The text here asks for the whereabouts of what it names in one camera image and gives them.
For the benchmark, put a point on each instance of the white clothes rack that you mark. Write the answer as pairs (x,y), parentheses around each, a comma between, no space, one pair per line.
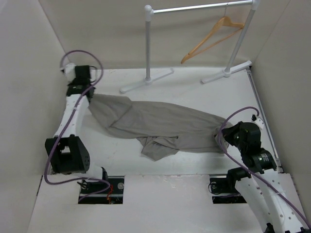
(225,73)

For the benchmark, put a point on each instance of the left metal table rail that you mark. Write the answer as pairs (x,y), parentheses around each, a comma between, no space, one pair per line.
(55,160)

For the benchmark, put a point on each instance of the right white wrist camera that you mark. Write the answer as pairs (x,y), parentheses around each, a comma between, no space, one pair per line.
(258,121)

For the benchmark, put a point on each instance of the wooden clothes hanger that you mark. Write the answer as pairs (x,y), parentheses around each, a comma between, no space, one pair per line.
(209,32)

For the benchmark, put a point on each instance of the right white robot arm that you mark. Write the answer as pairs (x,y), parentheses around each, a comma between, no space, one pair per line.
(257,180)

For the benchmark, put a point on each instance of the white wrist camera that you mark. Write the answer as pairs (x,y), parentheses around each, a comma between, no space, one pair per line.
(69,71)
(258,121)

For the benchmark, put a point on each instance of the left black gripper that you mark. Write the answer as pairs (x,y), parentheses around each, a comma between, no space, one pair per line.
(72,83)

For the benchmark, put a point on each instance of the right metal table rail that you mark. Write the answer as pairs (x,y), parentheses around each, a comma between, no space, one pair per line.
(263,116)

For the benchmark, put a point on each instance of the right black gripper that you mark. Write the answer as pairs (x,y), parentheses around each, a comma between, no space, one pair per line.
(228,132)

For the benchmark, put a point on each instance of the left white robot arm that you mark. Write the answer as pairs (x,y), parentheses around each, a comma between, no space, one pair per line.
(66,152)

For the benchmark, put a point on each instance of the grey trousers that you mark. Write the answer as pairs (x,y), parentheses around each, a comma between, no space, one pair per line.
(162,128)

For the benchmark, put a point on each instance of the metal table rail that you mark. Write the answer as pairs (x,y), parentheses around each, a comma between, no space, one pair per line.
(55,160)
(263,116)

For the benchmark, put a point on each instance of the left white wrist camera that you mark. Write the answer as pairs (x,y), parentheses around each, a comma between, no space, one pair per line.
(69,71)

